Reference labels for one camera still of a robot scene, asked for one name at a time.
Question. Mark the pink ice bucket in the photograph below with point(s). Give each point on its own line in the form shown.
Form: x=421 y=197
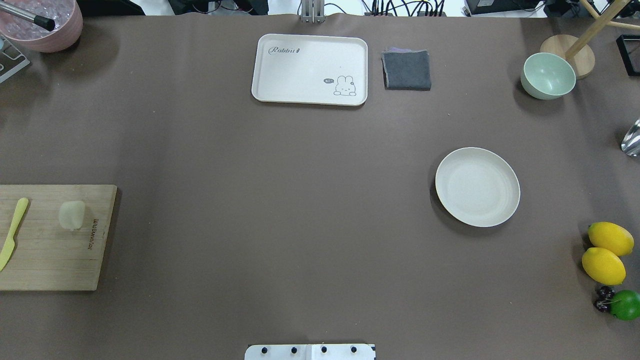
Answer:
x=67 y=18

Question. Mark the bamboo cutting board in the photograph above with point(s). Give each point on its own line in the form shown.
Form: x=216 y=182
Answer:
x=47 y=257

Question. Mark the cream rabbit tray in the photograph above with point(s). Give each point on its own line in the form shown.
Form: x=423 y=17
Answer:
x=311 y=69

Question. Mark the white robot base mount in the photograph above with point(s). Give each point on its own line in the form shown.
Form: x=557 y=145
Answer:
x=319 y=351

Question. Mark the green lime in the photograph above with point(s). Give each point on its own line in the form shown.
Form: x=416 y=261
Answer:
x=625 y=305

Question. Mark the dark cherries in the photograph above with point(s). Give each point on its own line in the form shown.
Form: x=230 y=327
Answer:
x=604 y=297

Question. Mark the mint green bowl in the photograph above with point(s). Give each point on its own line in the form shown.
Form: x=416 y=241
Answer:
x=547 y=76

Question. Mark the black framed box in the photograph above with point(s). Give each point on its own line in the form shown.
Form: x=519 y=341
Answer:
x=629 y=49

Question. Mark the yellow plastic knife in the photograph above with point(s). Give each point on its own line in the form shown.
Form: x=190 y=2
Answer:
x=9 y=244

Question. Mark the wooden stand pole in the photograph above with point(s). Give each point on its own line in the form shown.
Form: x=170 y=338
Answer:
x=601 y=21

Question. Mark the upper yellow lemon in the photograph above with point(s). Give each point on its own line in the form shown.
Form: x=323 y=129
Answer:
x=612 y=237

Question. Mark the cream round plate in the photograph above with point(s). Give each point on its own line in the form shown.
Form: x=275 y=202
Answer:
x=477 y=187

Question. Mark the metal tongs black tip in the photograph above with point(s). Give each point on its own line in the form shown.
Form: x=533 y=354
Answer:
x=36 y=19

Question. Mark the yellow lemon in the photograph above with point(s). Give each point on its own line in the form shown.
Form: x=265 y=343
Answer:
x=603 y=266
x=612 y=237

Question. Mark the purple cloth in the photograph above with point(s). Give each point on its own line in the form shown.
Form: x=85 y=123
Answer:
x=398 y=50

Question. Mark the grey folded cloth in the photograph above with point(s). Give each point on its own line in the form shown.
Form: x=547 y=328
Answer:
x=407 y=71

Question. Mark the metal scoop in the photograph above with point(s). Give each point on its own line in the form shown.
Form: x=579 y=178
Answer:
x=630 y=144

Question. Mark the wooden stand base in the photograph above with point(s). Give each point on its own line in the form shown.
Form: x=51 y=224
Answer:
x=582 y=62

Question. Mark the lower yellow lemon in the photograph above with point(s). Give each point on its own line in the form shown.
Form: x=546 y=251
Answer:
x=603 y=266

